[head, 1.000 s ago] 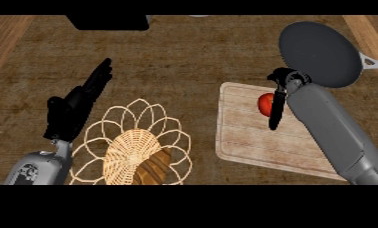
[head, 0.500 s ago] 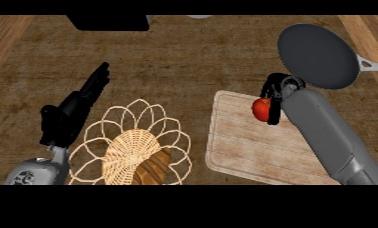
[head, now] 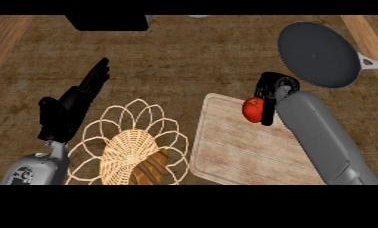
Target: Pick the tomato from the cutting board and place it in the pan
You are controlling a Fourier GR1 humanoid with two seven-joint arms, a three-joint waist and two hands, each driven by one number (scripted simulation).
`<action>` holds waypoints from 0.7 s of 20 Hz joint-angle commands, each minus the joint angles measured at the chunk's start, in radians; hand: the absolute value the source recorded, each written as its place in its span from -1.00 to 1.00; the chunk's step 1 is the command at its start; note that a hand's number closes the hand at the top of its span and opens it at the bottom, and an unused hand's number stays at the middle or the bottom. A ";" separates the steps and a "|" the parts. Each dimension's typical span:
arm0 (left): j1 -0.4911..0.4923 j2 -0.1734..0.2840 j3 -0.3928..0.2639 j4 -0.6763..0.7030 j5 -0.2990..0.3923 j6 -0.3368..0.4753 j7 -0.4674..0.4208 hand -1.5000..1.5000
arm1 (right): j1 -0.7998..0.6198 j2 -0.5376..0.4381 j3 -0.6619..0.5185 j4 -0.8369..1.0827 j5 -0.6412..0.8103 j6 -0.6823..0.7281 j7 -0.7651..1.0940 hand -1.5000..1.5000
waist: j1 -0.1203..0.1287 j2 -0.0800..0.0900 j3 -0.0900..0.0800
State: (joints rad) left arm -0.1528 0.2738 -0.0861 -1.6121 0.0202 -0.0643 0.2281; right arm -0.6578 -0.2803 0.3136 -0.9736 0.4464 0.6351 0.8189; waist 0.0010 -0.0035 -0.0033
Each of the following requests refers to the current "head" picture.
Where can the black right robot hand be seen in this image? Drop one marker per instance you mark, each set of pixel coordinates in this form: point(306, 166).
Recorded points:
point(269, 98)

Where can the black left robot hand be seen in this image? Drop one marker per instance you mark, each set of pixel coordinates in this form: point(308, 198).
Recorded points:
point(68, 108)

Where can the red tomato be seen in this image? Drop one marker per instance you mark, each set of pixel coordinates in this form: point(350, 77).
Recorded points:
point(253, 109)

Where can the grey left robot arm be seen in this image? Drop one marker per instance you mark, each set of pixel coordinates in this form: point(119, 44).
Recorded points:
point(39, 167)

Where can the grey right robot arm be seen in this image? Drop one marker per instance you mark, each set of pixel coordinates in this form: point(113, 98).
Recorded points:
point(322, 138)

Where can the pale wooden cutting board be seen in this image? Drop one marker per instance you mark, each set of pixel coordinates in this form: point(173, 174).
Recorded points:
point(245, 145)

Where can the dark grey frying pan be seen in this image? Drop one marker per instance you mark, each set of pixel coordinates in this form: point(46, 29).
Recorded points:
point(319, 54)

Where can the wicker basket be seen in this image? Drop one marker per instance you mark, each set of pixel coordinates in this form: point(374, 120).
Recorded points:
point(126, 152)

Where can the brown bread loaf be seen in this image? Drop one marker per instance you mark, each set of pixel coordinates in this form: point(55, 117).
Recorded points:
point(150, 168)

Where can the black appliance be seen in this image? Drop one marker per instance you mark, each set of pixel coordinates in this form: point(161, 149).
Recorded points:
point(108, 22)

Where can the pale round object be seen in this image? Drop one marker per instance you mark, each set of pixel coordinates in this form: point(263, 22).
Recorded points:
point(198, 16)

